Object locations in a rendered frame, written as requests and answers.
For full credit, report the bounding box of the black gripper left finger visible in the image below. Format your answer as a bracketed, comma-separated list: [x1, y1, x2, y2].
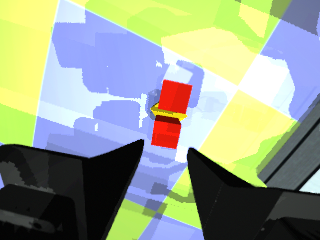
[0, 139, 145, 240]

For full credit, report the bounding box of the dark red cube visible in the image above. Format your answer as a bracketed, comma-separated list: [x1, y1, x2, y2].
[151, 115, 182, 149]
[158, 79, 193, 114]

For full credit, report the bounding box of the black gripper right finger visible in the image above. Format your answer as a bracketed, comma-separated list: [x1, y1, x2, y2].
[187, 147, 320, 240]

